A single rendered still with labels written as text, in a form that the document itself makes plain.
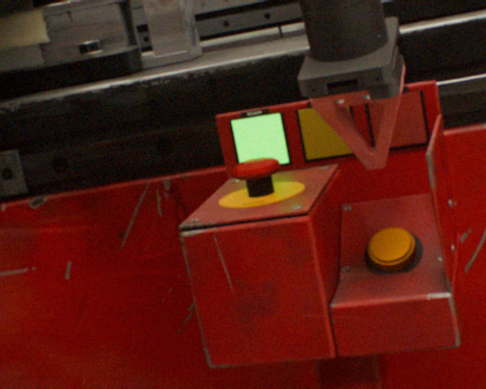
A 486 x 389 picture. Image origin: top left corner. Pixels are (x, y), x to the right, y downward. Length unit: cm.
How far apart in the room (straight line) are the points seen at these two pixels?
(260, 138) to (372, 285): 19
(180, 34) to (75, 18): 13
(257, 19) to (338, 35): 72
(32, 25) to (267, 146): 42
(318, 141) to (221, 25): 57
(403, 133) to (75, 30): 48
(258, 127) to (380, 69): 23
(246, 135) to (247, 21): 54
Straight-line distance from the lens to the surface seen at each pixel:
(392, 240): 79
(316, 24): 69
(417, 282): 76
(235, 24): 140
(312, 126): 86
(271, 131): 87
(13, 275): 114
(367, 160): 74
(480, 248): 104
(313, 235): 73
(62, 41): 118
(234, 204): 78
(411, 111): 85
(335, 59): 69
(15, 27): 120
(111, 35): 116
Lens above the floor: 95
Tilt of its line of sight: 12 degrees down
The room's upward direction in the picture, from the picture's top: 11 degrees counter-clockwise
